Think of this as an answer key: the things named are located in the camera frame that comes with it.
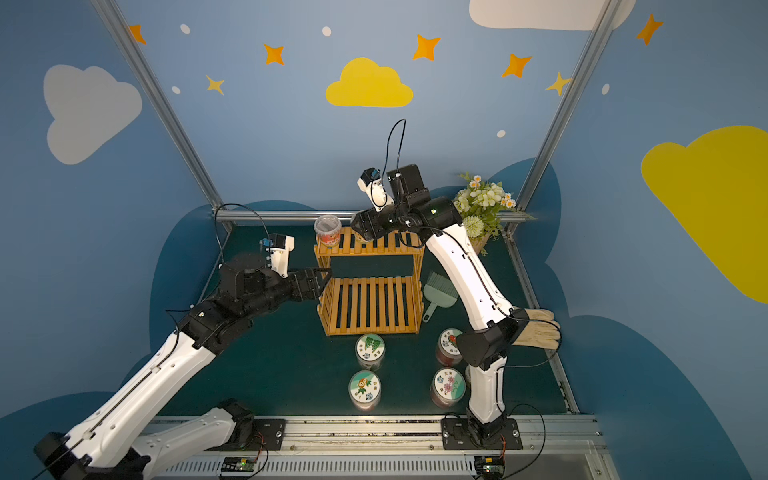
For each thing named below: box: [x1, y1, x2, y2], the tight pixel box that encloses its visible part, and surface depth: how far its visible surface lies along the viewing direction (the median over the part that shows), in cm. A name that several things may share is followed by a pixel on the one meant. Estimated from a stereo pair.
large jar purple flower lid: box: [430, 367, 467, 408], surface depth 76 cm
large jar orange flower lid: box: [348, 370, 382, 412], surface depth 76 cm
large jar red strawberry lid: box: [436, 328, 463, 367], surface depth 84 cm
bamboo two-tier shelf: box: [314, 227, 425, 337], surface depth 95 cm
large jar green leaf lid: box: [355, 333, 386, 371], surface depth 83 cm
